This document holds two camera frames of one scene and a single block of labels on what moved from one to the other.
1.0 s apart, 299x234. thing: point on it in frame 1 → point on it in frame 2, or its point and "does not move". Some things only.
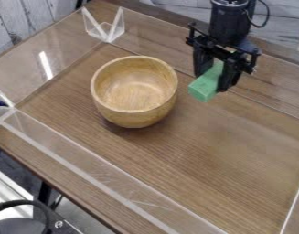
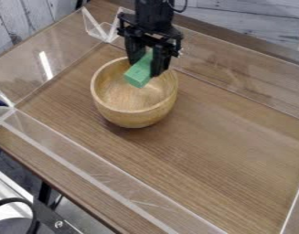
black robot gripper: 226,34 → 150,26
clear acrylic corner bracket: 104,31 does not move
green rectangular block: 203,87 → 138,74
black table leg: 44,193 does not move
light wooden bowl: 134,89 does not move
